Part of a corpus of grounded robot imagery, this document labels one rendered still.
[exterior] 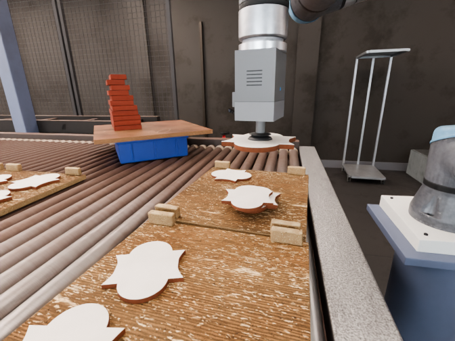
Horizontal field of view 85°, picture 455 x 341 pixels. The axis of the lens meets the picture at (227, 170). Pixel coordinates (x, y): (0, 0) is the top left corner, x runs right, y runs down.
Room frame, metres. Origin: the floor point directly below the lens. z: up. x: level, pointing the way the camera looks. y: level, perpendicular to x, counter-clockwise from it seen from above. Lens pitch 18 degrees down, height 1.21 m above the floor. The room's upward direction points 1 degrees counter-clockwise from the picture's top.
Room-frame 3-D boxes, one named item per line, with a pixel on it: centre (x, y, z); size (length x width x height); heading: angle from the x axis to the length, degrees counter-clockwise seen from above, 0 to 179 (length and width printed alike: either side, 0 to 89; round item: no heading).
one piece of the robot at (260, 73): (0.44, -0.05, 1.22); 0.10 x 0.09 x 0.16; 67
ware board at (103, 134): (1.29, 0.40, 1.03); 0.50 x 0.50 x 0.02; 27
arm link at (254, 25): (0.44, -0.06, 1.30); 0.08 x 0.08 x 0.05
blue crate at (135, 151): (1.22, 0.39, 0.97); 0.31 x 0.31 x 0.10; 27
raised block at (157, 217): (0.49, 0.15, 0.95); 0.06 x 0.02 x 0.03; 73
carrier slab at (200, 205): (0.67, -0.05, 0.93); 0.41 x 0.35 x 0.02; 162
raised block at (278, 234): (0.41, -0.11, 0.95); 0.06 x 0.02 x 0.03; 73
